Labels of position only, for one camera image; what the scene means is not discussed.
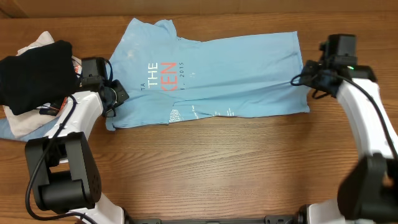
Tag light blue printed t-shirt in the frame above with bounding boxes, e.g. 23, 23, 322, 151
106, 19, 310, 131

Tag beige folded garment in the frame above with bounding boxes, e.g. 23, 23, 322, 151
3, 31, 67, 139

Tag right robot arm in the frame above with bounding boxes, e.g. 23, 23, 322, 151
289, 34, 397, 223

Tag blue denim jeans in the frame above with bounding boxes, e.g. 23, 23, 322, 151
0, 117, 60, 142

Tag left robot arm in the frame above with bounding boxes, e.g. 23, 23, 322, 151
25, 57, 134, 224

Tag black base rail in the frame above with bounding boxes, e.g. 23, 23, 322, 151
125, 215, 307, 224

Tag black folded garment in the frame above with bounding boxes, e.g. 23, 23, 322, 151
1, 40, 79, 115

